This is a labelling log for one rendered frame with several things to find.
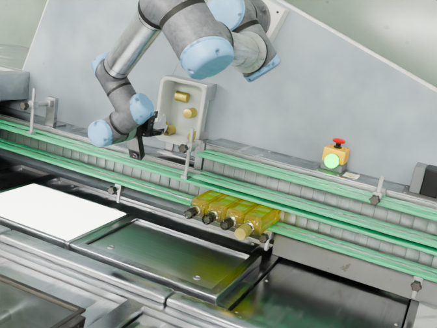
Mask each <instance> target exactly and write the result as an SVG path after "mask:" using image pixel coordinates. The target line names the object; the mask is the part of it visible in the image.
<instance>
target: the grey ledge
mask: <svg viewBox="0 0 437 328"><path fill-rule="evenodd" d="M272 254H273V255H276V256H280V257H282V258H286V259H288V260H292V261H294V262H298V263H301V264H304V265H307V266H310V267H314V268H316V269H320V270H323V271H326V272H329V273H332V274H335V275H338V276H340V277H345V278H347V279H350V280H354V281H356V282H360V283H362V284H366V285H369V286H372V287H375V288H378V289H381V290H385V291H387V292H391V293H393V294H397V295H400V296H403V297H407V298H409V299H413V300H415V301H419V302H420V305H423V306H425V307H429V308H432V309H434V310H437V282H434V281H431V280H427V279H423V282H422V289H420V290H419V292H417V294H416V298H415V299H414V298H412V297H411V296H412V291H413V290H412V287H411V286H410V285H411V283H412V281H413V279H414V275H411V274H408V273H404V272H402V271H398V270H395V269H392V268H389V267H385V266H382V265H378V264H375V263H372V262H368V261H366V260H362V259H359V258H356V257H353V256H349V255H347V254H343V253H339V252H336V251H333V250H330V249H326V248H324V247H320V246H317V245H314V244H311V243H307V242H305V241H300V240H298V239H295V238H290V237H288V236H284V235H281V234H277V233H276V234H275V238H274V244H273V248H272Z"/></svg>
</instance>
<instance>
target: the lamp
mask: <svg viewBox="0 0 437 328"><path fill-rule="evenodd" d="M339 162H340V159H339V156H338V155H337V154H334V153H331V154H328V155H327V156H326V157H325V159H324V163H325V165H326V166H327V167H328V168H334V167H337V166H338V165H339Z"/></svg>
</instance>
